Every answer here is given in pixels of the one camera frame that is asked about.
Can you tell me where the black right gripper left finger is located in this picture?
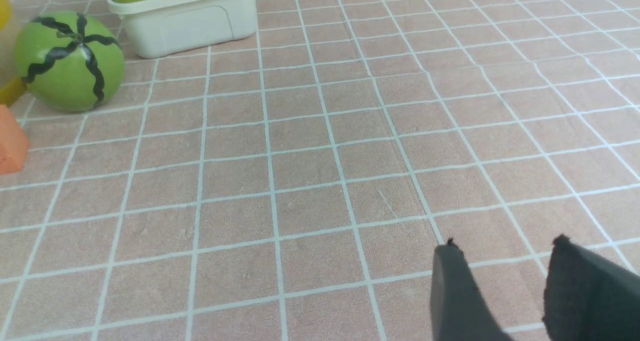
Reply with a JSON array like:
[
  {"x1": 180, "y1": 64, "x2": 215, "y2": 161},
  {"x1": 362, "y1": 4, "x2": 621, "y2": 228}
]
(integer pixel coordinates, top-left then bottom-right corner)
[{"x1": 430, "y1": 238, "x2": 511, "y2": 341}]

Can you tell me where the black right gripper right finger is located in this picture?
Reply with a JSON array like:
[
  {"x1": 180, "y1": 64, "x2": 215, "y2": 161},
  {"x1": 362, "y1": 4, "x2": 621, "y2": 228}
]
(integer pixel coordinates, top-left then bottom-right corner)
[{"x1": 542, "y1": 234, "x2": 640, "y2": 341}]

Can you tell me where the yellow rimmed bamboo steamer basket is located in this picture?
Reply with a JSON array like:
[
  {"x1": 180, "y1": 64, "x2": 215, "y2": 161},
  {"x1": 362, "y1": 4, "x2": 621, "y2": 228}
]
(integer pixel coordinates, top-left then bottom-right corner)
[{"x1": 0, "y1": 0, "x2": 26, "y2": 107}]

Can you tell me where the pink checkered tablecloth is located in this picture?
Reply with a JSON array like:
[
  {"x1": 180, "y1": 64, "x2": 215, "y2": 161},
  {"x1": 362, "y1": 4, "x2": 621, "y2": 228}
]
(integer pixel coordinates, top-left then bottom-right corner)
[{"x1": 1, "y1": 0, "x2": 639, "y2": 341}]

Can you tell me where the green lidded white storage box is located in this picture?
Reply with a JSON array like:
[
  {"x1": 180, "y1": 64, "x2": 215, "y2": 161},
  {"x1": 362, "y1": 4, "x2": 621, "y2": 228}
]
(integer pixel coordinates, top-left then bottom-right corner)
[{"x1": 107, "y1": 0, "x2": 258, "y2": 59}]

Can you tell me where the green toy watermelon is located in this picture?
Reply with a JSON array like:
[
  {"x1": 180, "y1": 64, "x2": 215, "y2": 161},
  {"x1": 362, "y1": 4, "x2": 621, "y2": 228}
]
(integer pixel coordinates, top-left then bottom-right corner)
[{"x1": 14, "y1": 11, "x2": 125, "y2": 113}]

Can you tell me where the orange foam cube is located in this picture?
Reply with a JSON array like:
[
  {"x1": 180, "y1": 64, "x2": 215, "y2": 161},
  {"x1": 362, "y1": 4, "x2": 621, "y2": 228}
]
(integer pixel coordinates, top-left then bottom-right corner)
[{"x1": 0, "y1": 104, "x2": 30, "y2": 175}]

